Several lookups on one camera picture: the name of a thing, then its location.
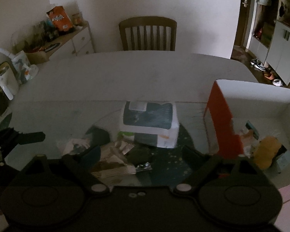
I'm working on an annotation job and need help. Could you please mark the orange snack bag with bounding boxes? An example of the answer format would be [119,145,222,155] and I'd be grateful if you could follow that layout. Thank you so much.
[46,6,73,32]

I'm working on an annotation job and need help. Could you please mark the dark wooden slatted chair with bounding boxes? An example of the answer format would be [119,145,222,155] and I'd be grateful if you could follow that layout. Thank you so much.
[119,16,177,51]

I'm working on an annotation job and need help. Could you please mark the white drawer cabinet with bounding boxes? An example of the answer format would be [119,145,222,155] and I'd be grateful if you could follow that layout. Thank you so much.
[26,21,95,64]

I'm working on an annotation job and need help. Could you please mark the white wall cupboard unit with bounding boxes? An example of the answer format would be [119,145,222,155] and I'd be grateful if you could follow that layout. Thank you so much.
[246,0,290,84]

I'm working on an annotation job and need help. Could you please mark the sneakers on floor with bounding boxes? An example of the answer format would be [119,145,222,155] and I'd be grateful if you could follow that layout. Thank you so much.
[250,58,266,72]

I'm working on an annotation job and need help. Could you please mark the white spray bottle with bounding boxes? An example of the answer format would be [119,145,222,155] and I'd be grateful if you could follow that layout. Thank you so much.
[0,48,38,84]

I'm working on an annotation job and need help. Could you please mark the white appliance with handle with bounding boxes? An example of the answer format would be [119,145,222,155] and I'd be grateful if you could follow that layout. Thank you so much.
[0,66,19,101]

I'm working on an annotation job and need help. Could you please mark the yellow round plush toy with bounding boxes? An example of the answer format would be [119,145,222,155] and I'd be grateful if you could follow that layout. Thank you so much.
[252,136,282,170]

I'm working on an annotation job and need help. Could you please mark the dark entrance door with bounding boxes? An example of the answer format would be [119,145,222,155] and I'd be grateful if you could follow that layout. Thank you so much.
[234,0,251,46]

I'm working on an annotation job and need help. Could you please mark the red cardboard shoe box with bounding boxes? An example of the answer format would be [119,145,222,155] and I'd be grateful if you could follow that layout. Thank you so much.
[204,80,290,172]

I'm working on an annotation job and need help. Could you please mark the paper wrappers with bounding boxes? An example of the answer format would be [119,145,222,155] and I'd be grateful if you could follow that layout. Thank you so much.
[57,138,152,179]

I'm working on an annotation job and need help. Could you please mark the white teal tissue pack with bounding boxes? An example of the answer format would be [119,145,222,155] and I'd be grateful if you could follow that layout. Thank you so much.
[119,101,180,149]

